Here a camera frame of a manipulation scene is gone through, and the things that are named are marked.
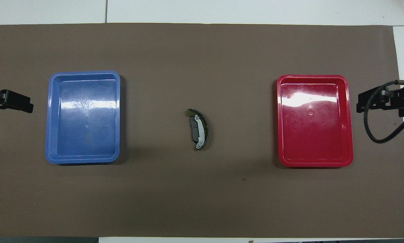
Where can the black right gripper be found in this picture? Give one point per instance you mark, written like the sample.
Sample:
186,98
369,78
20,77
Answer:
399,99

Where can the curved brake shoe white web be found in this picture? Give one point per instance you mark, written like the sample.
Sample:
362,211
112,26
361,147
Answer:
202,133

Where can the dark brake pad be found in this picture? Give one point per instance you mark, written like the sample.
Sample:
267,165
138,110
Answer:
194,130

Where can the red plastic tray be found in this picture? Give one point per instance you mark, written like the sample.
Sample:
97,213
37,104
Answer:
323,141

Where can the blue plastic tray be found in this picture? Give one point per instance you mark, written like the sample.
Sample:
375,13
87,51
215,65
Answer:
87,141

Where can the brown table mat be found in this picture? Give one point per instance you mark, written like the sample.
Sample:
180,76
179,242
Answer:
202,50

